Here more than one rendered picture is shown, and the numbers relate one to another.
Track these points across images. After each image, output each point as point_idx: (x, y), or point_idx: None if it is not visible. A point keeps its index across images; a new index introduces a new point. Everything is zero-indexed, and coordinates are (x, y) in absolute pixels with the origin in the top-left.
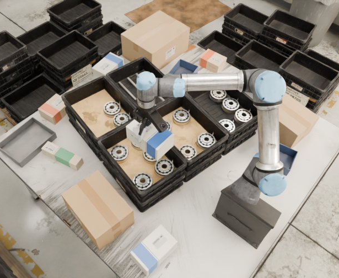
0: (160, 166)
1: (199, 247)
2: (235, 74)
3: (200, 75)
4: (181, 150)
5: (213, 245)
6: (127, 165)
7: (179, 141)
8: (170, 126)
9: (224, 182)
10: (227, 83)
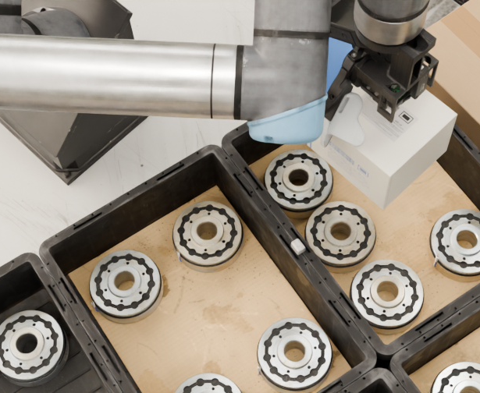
0: (313, 175)
1: (208, 32)
2: None
3: (152, 61)
4: (229, 237)
5: (168, 34)
6: (431, 209)
7: (228, 300)
8: (261, 352)
9: (86, 212)
10: (40, 35)
